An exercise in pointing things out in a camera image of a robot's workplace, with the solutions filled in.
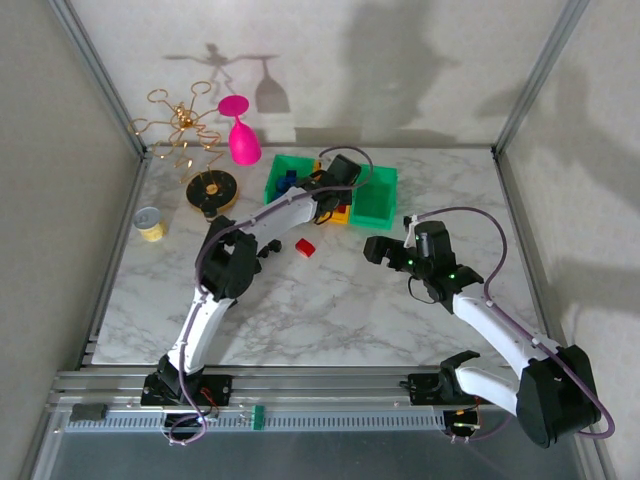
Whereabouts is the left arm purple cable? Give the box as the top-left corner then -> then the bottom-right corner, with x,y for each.
162,145 -> 375,447

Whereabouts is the aluminium frame side rail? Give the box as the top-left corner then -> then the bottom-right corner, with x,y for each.
492,148 -> 584,374
78,148 -> 154,369

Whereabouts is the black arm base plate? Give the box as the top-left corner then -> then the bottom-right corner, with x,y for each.
408,372 -> 497,407
140,373 -> 234,408

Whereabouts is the dark grey pad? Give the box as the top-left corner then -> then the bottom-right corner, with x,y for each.
70,402 -> 108,423

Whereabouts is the aluminium frame post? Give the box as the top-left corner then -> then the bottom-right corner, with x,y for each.
574,434 -> 617,480
47,0 -> 151,157
491,0 -> 592,155
19,409 -> 69,480

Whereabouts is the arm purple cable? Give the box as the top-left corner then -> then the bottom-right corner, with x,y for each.
412,207 -> 616,447
162,145 -> 375,447

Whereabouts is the grey slotted cable duct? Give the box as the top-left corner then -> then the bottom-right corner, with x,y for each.
58,407 -> 449,435

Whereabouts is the gold wire glass rack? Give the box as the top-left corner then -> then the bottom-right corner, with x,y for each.
127,81 -> 241,211

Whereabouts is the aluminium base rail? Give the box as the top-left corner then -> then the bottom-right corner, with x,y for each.
47,367 -> 531,412

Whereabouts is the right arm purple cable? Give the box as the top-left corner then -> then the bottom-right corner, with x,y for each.
412,207 -> 616,447

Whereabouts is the green plastic bin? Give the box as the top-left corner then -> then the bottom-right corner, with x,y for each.
348,163 -> 400,231
263,153 -> 317,217

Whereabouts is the pink wine glass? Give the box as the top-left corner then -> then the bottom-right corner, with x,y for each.
216,94 -> 263,168

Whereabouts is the silver can yellow label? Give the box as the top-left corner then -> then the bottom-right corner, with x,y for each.
133,206 -> 169,244

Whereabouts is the yellow plastic bin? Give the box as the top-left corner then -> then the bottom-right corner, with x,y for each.
310,158 -> 354,227

